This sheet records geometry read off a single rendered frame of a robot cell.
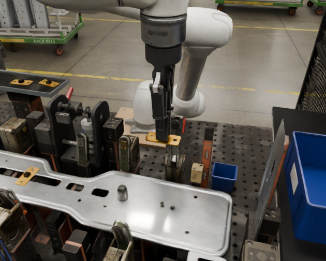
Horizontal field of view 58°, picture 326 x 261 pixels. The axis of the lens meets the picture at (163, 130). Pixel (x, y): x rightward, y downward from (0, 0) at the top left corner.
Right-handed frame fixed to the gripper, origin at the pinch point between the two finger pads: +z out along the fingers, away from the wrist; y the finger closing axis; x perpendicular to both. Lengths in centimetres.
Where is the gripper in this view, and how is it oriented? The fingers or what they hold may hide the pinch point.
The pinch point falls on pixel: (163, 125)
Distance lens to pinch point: 70.8
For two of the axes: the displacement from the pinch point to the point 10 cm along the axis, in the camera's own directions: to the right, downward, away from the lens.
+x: 9.6, 1.6, -2.2
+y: -2.7, 5.6, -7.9
